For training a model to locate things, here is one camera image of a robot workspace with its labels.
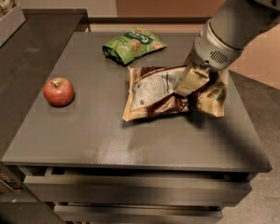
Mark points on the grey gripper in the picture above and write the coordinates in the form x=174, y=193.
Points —
x=210, y=51

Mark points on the brown chip bag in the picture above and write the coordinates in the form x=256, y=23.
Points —
x=152, y=93

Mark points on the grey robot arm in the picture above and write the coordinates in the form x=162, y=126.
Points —
x=224, y=37

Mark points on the green rice chip bag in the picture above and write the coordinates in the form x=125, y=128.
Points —
x=134, y=44

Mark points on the red apple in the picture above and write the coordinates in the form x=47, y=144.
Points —
x=59, y=91

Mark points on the grey drawer cabinet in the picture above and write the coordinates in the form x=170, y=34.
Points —
x=90, y=137

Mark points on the upper grey drawer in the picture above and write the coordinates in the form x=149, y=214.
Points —
x=139, y=189

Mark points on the grey drawer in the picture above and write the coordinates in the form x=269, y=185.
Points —
x=139, y=189
x=136, y=214

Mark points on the lower grey drawer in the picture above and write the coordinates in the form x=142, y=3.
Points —
x=136, y=214

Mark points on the grey snack tray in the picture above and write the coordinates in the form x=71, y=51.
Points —
x=10, y=23

